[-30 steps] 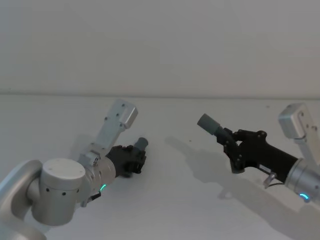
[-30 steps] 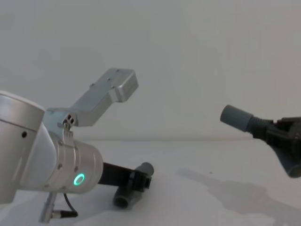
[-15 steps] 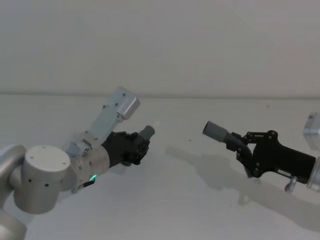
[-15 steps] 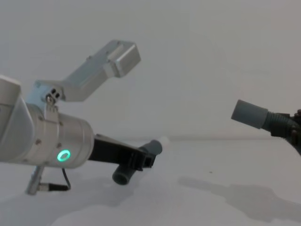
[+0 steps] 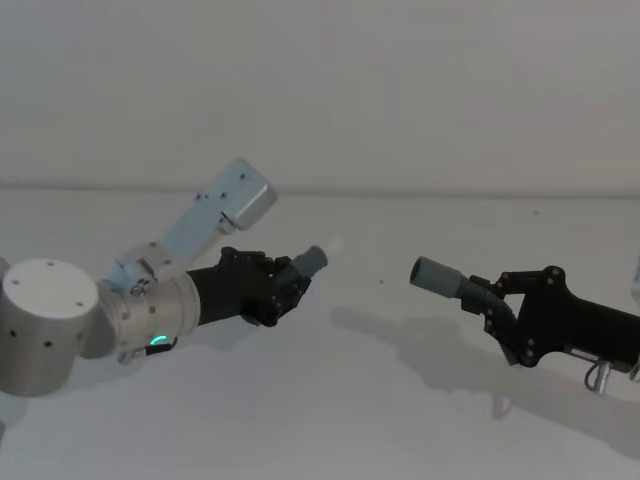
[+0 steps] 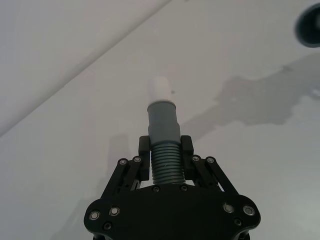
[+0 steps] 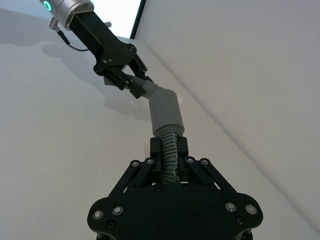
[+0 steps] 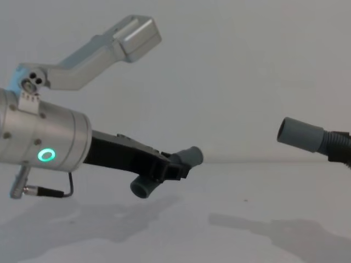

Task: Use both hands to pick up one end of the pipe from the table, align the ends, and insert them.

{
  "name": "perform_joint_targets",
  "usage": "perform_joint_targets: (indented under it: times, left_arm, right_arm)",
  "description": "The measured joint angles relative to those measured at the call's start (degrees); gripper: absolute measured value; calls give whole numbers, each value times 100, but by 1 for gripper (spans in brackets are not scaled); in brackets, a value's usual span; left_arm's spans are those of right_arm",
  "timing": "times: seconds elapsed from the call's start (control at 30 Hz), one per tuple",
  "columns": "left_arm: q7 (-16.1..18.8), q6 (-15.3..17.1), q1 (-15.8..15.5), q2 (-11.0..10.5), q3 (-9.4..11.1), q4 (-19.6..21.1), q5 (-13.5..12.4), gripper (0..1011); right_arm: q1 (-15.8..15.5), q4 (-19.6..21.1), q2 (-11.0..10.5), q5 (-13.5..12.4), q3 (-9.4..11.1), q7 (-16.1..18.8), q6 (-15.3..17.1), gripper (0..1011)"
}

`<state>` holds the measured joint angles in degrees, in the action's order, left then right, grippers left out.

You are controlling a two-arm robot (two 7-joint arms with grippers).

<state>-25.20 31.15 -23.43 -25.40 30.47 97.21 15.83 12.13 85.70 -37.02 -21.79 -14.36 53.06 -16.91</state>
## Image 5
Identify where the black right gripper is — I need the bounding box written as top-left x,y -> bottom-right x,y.
481,265 -> 640,375

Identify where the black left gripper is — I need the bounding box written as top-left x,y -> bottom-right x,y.
186,246 -> 312,329

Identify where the short grey tube piece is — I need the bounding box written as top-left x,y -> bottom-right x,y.
291,238 -> 347,282

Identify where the white table cloth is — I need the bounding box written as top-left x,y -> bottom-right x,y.
0,187 -> 640,480

